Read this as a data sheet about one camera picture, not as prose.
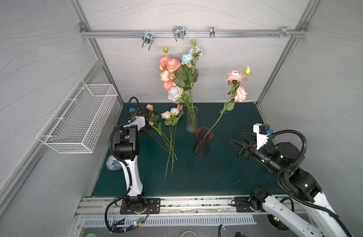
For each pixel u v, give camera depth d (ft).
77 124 2.26
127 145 1.83
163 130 3.42
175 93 2.35
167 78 2.47
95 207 2.46
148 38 2.62
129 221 2.30
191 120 3.19
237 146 1.74
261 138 1.67
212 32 2.59
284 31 2.51
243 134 2.05
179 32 2.51
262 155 1.70
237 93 2.09
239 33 5.44
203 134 2.67
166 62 2.41
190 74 2.67
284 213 1.88
